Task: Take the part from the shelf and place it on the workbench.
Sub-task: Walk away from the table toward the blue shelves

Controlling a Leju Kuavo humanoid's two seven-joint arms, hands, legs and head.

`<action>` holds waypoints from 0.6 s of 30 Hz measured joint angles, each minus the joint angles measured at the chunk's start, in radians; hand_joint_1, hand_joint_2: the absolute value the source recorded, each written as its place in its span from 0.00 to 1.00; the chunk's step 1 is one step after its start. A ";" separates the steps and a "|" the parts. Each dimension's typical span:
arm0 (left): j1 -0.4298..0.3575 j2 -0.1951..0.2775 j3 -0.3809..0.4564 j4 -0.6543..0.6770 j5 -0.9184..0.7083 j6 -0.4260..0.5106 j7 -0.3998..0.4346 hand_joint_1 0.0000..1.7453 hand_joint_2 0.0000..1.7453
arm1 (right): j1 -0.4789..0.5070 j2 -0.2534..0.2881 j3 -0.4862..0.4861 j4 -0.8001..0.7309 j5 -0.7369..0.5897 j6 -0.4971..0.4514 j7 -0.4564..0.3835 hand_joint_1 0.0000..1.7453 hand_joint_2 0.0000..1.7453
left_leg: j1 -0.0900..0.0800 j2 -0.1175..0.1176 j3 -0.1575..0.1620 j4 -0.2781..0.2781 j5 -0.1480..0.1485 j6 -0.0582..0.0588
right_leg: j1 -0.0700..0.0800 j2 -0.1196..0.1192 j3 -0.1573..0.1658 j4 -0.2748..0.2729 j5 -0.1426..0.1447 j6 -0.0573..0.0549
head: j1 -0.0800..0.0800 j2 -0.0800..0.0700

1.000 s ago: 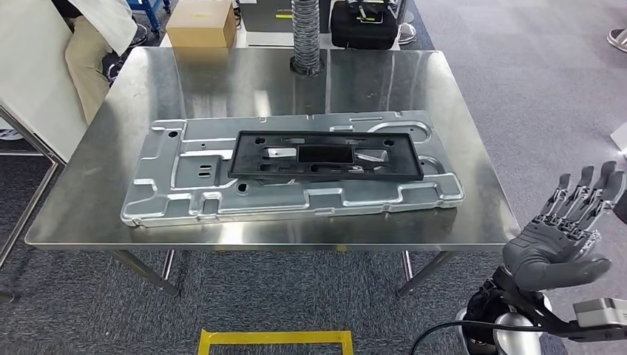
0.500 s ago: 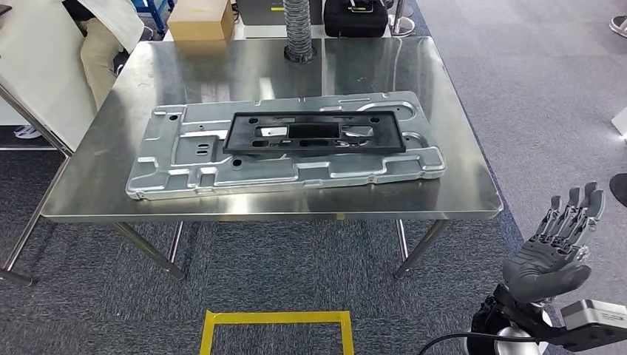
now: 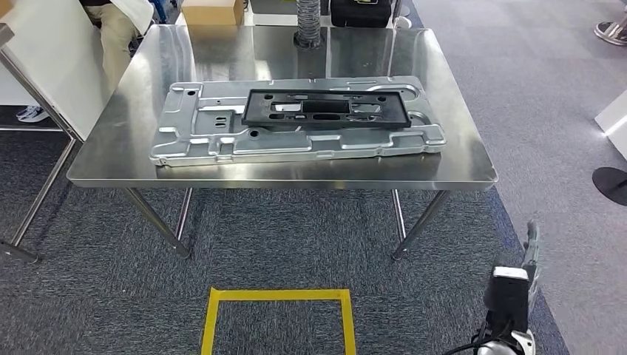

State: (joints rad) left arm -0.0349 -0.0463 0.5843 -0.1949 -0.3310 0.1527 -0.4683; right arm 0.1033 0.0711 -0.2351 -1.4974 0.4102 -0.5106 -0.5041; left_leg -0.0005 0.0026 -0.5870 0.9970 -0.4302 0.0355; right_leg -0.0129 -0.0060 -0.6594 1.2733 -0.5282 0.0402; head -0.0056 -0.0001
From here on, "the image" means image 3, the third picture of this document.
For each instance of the black round stand base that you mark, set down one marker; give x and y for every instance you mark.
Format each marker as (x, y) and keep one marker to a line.
(612, 186)

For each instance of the stamped grey metal panel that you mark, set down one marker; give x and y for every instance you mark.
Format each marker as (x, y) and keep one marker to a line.
(294, 144)

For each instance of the black plastic plate bracket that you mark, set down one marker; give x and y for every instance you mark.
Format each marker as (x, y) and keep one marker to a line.
(325, 106)

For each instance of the black case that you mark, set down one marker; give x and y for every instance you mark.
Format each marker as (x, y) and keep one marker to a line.
(362, 14)

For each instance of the yellow floor tape square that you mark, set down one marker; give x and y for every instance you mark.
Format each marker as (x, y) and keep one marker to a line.
(279, 295)

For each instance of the white board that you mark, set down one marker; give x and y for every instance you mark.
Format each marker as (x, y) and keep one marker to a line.
(54, 63)

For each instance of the white block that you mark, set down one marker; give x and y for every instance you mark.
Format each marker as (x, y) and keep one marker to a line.
(617, 122)

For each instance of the stainless steel workbench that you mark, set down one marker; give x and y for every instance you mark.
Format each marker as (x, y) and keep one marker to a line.
(122, 161)

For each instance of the steel frame table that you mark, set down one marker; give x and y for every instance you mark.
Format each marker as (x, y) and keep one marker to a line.
(19, 252)

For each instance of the blue metal frame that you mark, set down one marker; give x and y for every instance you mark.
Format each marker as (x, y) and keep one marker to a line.
(159, 10)

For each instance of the cardboard box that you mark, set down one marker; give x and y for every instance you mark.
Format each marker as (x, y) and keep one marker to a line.
(210, 12)

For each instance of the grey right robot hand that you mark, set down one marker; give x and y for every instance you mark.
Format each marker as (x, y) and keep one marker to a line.
(533, 255)

